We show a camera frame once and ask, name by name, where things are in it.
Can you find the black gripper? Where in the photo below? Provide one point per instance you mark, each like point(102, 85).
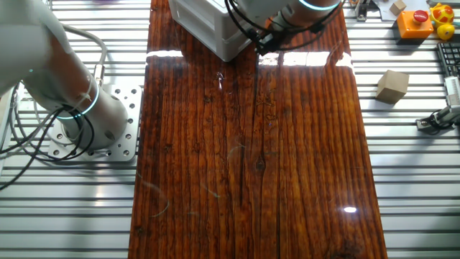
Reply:
point(269, 44)

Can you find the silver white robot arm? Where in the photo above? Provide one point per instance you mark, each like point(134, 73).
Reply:
point(39, 64)

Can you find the white plastic drawer cabinet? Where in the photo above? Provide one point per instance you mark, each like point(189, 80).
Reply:
point(194, 25)

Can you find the glossy brown wood board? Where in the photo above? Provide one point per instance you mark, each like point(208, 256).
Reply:
point(215, 162)

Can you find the large wooden cube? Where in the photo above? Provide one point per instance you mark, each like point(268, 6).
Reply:
point(392, 86)

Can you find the small wooden cube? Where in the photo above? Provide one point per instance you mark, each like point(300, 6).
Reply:
point(398, 6)

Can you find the orange emergency stop box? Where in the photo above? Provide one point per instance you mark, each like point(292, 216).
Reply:
point(415, 25)

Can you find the silver perforated mounting plate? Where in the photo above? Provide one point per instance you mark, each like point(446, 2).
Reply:
point(125, 144)

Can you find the yellow orange toy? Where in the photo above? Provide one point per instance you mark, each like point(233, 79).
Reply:
point(442, 16)

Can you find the black keyboard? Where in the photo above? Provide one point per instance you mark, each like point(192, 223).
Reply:
point(450, 59)

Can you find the dark metal bracket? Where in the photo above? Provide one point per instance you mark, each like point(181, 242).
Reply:
point(361, 11)

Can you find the small grey camera on clamp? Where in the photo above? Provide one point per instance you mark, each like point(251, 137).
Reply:
point(440, 119)

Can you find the ribbed silver camera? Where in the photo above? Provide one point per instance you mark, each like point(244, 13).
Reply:
point(453, 90)

